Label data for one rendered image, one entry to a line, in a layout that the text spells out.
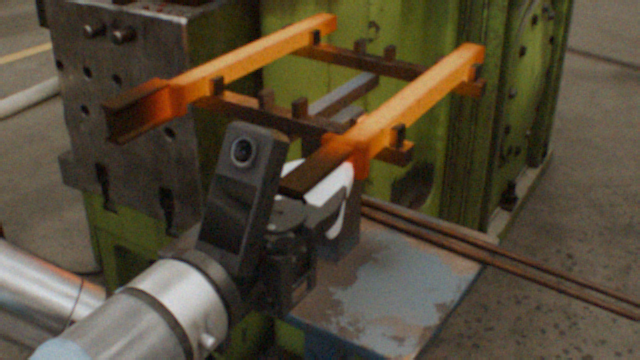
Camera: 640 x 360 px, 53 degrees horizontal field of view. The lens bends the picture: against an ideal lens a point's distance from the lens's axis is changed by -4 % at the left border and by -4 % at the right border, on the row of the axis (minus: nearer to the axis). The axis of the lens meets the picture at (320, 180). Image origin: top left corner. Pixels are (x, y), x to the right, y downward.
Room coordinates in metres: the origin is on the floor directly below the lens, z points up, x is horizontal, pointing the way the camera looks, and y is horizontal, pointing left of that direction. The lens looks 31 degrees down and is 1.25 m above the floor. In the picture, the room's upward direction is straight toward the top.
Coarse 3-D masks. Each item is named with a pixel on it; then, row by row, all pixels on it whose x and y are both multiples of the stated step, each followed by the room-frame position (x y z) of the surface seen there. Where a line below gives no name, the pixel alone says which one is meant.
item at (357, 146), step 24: (480, 48) 0.84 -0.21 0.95; (432, 72) 0.75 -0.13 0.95; (456, 72) 0.77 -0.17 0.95; (408, 96) 0.68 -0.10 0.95; (432, 96) 0.70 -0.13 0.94; (384, 120) 0.62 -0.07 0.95; (408, 120) 0.65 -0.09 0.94; (336, 144) 0.56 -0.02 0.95; (360, 144) 0.56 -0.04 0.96; (384, 144) 0.60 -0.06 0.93; (312, 168) 0.51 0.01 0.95; (336, 168) 0.52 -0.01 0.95; (360, 168) 0.55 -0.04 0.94; (288, 192) 0.48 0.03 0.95
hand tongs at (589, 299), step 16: (384, 208) 0.86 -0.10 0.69; (384, 224) 0.83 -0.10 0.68; (400, 224) 0.82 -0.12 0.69; (432, 224) 0.82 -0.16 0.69; (432, 240) 0.78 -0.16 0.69; (464, 240) 0.78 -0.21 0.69; (480, 240) 0.77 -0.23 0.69; (480, 256) 0.74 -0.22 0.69; (512, 256) 0.74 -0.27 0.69; (512, 272) 0.71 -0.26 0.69; (528, 272) 0.70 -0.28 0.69; (544, 272) 0.71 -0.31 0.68; (560, 272) 0.70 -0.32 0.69; (560, 288) 0.67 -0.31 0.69; (592, 288) 0.67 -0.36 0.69; (608, 288) 0.66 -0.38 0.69; (592, 304) 0.64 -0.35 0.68; (608, 304) 0.63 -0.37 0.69
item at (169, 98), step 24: (312, 24) 0.94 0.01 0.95; (336, 24) 0.98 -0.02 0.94; (240, 48) 0.84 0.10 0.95; (264, 48) 0.84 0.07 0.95; (288, 48) 0.88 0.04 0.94; (192, 72) 0.76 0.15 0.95; (216, 72) 0.76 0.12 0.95; (240, 72) 0.80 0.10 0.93; (120, 96) 0.66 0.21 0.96; (144, 96) 0.66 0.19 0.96; (168, 96) 0.70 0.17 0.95; (192, 96) 0.72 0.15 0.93; (120, 120) 0.64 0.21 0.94; (144, 120) 0.67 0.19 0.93; (168, 120) 0.69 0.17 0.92; (120, 144) 0.63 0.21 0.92
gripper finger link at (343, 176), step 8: (344, 168) 0.53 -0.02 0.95; (328, 176) 0.51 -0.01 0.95; (336, 176) 0.51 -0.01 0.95; (344, 176) 0.51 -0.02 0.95; (352, 176) 0.53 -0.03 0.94; (320, 184) 0.50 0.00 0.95; (328, 184) 0.50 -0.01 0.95; (336, 184) 0.50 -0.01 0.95; (344, 184) 0.50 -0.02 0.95; (312, 192) 0.49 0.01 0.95; (320, 192) 0.49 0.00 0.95; (328, 192) 0.49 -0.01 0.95; (304, 200) 0.48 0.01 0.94; (312, 200) 0.47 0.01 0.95; (320, 200) 0.47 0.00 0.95; (336, 224) 0.50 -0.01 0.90; (328, 232) 0.49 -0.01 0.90; (336, 232) 0.51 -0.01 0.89
